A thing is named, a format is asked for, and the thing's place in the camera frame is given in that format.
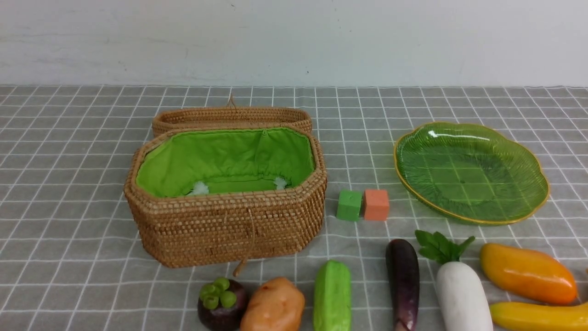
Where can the green glass leaf plate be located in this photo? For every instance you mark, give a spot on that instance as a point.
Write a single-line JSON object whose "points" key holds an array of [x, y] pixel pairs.
{"points": [[470, 173]]}

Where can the orange yellow mango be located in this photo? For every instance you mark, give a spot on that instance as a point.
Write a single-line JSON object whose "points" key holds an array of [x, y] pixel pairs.
{"points": [[528, 273]]}

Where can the orange foam cube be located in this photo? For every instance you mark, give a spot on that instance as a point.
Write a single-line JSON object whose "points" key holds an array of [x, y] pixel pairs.
{"points": [[376, 205]]}

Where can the woven rattan basket green lining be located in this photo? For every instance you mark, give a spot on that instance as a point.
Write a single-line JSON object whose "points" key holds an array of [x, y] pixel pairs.
{"points": [[211, 196]]}

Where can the purple eggplant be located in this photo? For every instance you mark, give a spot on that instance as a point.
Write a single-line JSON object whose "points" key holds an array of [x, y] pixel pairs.
{"points": [[404, 280]]}

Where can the woven rattan basket lid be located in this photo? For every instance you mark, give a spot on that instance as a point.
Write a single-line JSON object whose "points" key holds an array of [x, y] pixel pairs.
{"points": [[228, 115]]}

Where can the green foam cube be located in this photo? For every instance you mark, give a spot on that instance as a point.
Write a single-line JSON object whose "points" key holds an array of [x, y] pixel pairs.
{"points": [[349, 205]]}

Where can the white radish green leaves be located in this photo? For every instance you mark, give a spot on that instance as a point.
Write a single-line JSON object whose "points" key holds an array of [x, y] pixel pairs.
{"points": [[460, 293]]}

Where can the brown potato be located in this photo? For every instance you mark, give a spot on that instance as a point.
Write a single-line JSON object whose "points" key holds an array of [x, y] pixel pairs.
{"points": [[277, 305]]}

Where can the dark purple mangosteen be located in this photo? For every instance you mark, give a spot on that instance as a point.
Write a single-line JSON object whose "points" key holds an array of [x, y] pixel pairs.
{"points": [[221, 304]]}

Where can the yellow banana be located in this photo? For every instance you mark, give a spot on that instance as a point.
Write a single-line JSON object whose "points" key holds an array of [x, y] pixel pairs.
{"points": [[516, 316]]}

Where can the green cucumber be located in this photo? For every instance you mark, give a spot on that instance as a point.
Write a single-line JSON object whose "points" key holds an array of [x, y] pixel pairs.
{"points": [[332, 298]]}

